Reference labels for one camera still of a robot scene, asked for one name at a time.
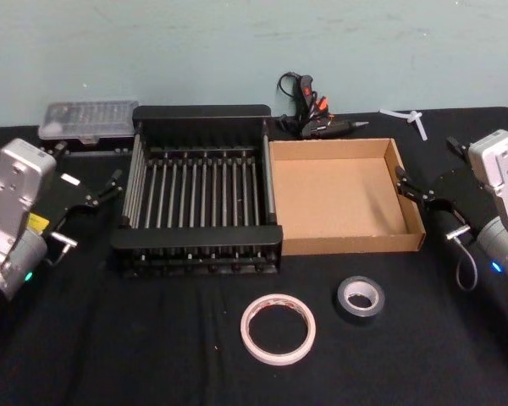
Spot black table cloth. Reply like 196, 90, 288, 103
0, 105, 508, 406

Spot clear plastic case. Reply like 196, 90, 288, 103
37, 99, 141, 145

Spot gripper's thin dark cable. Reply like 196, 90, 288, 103
444, 224, 480, 294
45, 230, 79, 268

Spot black corded tool, orange parts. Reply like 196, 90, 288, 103
274, 72, 371, 140

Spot black rack with steel bars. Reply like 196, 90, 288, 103
109, 104, 284, 279

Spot roll of silver tape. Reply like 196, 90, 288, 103
332, 275, 386, 327

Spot left gripper's thin dark cable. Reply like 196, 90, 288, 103
45, 230, 79, 268

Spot roll of white tape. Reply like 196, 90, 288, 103
240, 293, 318, 367

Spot shallow brown cardboard tray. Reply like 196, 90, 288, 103
268, 136, 428, 257

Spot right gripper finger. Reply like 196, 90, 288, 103
395, 165, 436, 211
445, 135, 470, 156

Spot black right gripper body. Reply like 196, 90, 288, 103
424, 166, 497, 238

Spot right gripper's thin dark cable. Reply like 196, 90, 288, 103
444, 224, 480, 294

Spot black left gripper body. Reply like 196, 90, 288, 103
26, 171, 100, 243

